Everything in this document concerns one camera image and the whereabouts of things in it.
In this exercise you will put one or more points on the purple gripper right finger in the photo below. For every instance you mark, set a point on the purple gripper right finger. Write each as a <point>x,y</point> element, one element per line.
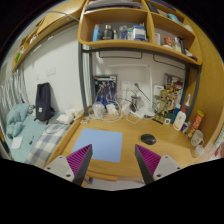
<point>147,161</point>

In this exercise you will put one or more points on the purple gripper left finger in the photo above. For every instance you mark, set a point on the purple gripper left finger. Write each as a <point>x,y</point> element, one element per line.
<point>79,162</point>

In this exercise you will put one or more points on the black computer mouse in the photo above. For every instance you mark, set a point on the black computer mouse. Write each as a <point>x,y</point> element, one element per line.
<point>148,139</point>

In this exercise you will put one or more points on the light blue mouse pad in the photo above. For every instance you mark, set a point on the light blue mouse pad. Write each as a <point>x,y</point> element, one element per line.
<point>106,145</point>

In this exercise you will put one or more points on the white lotion bottle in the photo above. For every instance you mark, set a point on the white lotion bottle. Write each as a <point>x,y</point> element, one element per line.
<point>181,116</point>

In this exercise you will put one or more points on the white mug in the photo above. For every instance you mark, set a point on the white mug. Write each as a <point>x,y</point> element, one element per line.
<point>197,138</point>

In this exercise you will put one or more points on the wooden groot figurine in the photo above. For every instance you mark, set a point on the wooden groot figurine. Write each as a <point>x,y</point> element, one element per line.
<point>164,106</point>

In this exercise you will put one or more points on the white power adapter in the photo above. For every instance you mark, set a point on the white power adapter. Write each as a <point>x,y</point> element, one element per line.
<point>111,109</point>

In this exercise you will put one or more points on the black backpack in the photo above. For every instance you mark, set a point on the black backpack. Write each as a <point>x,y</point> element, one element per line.
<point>44,110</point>

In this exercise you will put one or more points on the red snack can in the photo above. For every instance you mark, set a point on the red snack can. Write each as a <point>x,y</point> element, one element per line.
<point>195,124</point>

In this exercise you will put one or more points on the blue robot model box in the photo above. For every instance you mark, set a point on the blue robot model box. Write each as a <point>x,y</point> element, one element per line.
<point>105,88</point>

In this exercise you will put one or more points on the teal blanket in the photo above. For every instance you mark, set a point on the teal blanket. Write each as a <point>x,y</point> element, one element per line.
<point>15,118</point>

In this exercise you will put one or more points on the dark metal flask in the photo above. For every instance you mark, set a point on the dark metal flask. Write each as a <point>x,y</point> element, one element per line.
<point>107,33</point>

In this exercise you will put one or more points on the blue bottle on shelf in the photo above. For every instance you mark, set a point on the blue bottle on shelf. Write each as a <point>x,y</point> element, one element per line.
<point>96,33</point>

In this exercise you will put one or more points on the wooden wall shelf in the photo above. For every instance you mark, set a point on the wooden wall shelf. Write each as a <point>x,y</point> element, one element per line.
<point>148,25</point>

